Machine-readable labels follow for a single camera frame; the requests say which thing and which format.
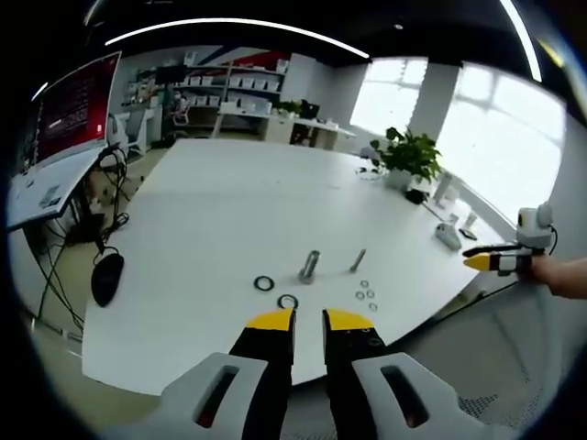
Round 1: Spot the green potted plant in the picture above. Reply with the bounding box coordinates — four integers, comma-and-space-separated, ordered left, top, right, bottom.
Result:
369, 126, 444, 192

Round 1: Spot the white counter desk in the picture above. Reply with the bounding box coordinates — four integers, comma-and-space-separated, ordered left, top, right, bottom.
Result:
265, 114, 358, 151

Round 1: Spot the computer monitor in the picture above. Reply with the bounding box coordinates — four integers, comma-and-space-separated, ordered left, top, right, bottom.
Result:
32, 49, 123, 169

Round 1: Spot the black cable bundle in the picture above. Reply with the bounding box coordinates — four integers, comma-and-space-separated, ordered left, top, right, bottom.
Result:
31, 144, 137, 331

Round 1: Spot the white tabletop device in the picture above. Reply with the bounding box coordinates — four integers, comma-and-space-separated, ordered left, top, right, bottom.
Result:
435, 222, 461, 251

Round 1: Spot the person's right hand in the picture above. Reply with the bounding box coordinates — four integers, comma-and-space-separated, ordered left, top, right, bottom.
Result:
526, 256, 587, 300

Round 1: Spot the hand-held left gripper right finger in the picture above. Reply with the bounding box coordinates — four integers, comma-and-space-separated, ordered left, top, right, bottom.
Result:
320, 307, 487, 440

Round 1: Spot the white office chair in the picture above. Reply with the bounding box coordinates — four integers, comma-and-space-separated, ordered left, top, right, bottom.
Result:
122, 108, 149, 157

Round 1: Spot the slim metal threaded stud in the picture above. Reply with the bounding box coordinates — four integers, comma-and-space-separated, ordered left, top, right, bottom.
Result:
349, 247, 369, 274

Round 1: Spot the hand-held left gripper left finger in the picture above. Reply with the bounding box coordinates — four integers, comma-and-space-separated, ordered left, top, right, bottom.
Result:
150, 307, 297, 440

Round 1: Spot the grey mesh chair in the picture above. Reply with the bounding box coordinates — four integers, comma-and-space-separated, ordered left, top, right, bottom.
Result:
384, 282, 559, 435

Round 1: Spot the metal threaded stud with base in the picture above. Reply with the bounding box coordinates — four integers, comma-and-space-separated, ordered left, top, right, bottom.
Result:
296, 248, 322, 286

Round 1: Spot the storage shelf with white bins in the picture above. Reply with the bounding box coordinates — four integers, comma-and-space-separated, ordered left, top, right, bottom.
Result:
182, 49, 291, 138

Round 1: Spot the curved ceiling light strip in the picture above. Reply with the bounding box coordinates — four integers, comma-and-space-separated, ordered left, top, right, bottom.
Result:
104, 16, 371, 60

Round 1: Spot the black computer mouse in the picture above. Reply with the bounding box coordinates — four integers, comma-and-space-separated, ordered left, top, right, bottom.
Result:
91, 250, 126, 309

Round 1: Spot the white side desk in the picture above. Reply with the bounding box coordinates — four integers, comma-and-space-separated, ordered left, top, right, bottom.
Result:
6, 145, 110, 232

